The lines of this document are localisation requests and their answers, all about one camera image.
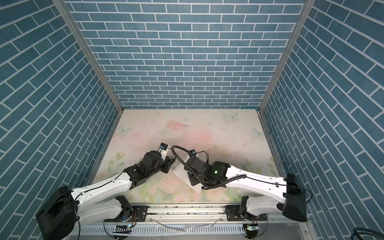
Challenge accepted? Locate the aluminium corner post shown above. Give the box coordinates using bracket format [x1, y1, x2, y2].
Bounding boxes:
[52, 0, 124, 114]
[259, 0, 316, 113]

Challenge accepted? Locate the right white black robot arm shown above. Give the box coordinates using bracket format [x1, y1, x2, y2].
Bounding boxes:
[182, 155, 307, 222]

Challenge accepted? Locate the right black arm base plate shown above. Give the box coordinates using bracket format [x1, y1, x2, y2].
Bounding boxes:
[224, 205, 268, 222]

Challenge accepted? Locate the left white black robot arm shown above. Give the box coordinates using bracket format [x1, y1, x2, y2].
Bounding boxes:
[36, 150, 175, 240]

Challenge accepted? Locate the black corrugated camera cable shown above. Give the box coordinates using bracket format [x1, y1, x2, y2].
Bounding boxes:
[170, 145, 247, 190]

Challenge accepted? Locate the black cable bottom right corner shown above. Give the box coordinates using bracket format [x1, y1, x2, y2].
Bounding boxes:
[350, 227, 384, 240]

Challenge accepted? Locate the white paper box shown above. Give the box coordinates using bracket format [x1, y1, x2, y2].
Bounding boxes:
[173, 162, 203, 194]

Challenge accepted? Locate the circuit board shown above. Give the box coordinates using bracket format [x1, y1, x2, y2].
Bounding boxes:
[243, 224, 259, 239]
[113, 225, 132, 236]

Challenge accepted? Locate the right aluminium corner post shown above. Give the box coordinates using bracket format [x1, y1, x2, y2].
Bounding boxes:
[259, 0, 316, 113]

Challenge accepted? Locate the aluminium front rail frame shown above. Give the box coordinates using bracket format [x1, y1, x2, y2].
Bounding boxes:
[64, 203, 317, 240]

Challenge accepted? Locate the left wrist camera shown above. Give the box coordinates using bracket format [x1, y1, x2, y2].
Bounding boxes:
[158, 143, 168, 161]

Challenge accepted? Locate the left circuit board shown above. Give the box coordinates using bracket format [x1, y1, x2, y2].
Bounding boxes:
[113, 225, 132, 236]

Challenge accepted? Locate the left aluminium corner post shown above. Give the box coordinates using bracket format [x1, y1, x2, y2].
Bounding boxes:
[52, 0, 124, 114]

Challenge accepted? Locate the right circuit board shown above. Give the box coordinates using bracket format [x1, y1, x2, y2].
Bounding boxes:
[243, 224, 259, 239]

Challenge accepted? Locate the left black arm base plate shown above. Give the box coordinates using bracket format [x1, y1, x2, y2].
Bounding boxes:
[106, 206, 149, 224]

